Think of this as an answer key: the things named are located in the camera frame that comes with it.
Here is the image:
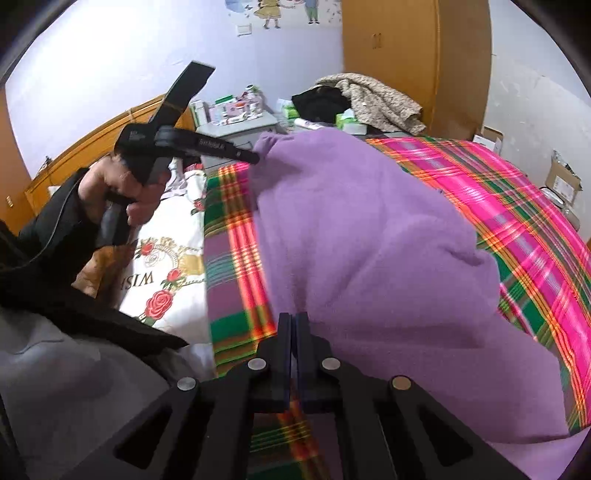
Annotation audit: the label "white cardboard box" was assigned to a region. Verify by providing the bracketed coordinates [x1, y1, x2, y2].
[472, 126, 504, 155]

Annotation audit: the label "white tube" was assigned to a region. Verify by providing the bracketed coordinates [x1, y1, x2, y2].
[295, 117, 335, 132]

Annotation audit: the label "cartoon wall sticker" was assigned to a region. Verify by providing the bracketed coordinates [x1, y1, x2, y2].
[225, 0, 342, 29]

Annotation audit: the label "brown cushion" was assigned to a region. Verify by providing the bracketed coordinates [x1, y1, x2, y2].
[74, 244, 139, 305]

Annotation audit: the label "glass top side table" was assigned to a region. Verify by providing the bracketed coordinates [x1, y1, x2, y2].
[277, 120, 411, 139]

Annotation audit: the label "person's left forearm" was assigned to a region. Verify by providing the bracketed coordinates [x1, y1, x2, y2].
[0, 167, 100, 296]

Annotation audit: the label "purple fleece garment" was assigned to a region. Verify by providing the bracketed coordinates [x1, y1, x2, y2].
[249, 128, 591, 480]

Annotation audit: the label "grey drawer cabinet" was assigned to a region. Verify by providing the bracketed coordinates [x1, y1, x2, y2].
[194, 111, 278, 153]

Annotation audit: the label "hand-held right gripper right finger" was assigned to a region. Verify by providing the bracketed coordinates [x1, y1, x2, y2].
[295, 312, 532, 480]

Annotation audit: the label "pink green plaid blanket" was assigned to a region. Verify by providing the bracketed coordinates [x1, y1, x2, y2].
[203, 136, 591, 480]

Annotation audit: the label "wooden wardrobe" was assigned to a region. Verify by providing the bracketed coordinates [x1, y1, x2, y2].
[342, 0, 492, 139]

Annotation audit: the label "black garment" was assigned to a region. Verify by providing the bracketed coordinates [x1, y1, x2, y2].
[292, 87, 354, 123]

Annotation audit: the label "group of cosmetic bottles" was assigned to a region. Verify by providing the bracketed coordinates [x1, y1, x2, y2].
[189, 85, 266, 127]

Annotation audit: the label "beige floral cloth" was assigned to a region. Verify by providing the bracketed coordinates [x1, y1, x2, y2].
[315, 73, 426, 136]

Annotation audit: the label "green tissue pack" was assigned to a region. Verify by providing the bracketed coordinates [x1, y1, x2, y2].
[335, 111, 365, 134]
[277, 99, 301, 123]

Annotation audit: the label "person's black jacket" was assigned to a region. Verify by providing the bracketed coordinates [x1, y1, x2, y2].
[0, 258, 188, 356]

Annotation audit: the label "person's grey trousers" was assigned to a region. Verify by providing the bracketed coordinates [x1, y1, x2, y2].
[0, 307, 218, 480]

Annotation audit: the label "plastic wrapped packages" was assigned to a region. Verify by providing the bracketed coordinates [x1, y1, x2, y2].
[540, 187, 580, 229]

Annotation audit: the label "open brown cardboard box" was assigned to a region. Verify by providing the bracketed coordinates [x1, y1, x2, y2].
[545, 150, 583, 199]

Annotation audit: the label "person's left hand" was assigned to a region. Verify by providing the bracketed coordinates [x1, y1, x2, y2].
[78, 154, 169, 227]

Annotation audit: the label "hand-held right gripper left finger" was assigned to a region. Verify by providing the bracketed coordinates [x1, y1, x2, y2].
[92, 313, 294, 480]

